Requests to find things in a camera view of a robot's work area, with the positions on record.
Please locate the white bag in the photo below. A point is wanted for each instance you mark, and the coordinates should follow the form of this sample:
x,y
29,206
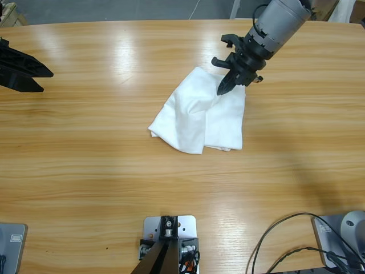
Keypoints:
x,y
343,11

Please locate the white t-shirt with black logo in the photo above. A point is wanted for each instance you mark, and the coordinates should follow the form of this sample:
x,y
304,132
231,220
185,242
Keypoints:
x,y
199,120

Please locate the black clamp with silver knob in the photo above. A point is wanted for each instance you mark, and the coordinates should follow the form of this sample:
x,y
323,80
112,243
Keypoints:
x,y
188,248
146,251

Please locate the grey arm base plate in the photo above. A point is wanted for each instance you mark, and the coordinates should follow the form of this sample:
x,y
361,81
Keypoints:
x,y
320,242
14,257

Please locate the dark camera post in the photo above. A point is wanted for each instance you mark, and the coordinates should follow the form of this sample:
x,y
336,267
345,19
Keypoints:
x,y
162,262

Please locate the white mount block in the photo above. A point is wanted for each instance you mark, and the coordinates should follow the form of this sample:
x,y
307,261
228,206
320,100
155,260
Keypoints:
x,y
188,225

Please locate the wooden pallet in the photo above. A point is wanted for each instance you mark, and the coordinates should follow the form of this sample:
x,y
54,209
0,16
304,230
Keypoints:
x,y
11,17

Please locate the black gripper side bracket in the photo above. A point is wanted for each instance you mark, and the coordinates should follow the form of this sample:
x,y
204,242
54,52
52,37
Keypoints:
x,y
232,40

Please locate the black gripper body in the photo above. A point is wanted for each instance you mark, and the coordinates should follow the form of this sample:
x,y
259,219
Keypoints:
x,y
248,62
3,42

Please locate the brown cardboard box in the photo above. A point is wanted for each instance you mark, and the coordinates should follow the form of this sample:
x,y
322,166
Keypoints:
x,y
322,11

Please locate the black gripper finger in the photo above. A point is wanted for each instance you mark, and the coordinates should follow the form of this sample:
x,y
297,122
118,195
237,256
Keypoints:
x,y
223,82
22,64
20,83
229,85

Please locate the white metal pole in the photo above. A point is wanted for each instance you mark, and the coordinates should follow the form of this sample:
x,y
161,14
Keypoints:
x,y
234,8

